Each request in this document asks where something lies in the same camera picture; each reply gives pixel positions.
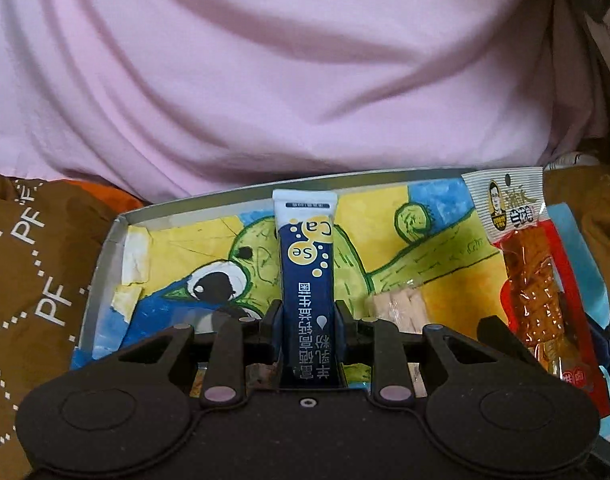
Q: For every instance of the colourful crayon drawing paper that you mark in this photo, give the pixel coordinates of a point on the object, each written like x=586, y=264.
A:
x=385, y=240

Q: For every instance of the colourful printed bed sheet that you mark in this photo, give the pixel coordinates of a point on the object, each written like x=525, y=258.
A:
x=595, y=240

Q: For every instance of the red spicy strip packet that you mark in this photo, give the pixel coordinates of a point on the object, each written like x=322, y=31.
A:
x=530, y=280

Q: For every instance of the brown letter print quilt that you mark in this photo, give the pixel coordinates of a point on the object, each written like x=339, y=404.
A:
x=35, y=260

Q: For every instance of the dark patterned cloth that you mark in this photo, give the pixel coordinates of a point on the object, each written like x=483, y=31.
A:
x=605, y=10

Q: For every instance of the blue stick packet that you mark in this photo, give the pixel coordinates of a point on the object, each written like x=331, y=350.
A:
x=305, y=270

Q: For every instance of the pink cloth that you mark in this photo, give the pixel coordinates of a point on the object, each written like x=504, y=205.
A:
x=285, y=60

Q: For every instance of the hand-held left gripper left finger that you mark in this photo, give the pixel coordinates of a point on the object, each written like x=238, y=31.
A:
x=276, y=322

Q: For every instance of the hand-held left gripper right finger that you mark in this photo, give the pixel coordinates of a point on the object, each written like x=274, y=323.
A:
x=342, y=324

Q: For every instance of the grey shallow box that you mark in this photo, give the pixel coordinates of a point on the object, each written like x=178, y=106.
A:
x=102, y=270

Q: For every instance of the long clear wafer packet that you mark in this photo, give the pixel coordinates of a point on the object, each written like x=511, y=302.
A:
x=400, y=307

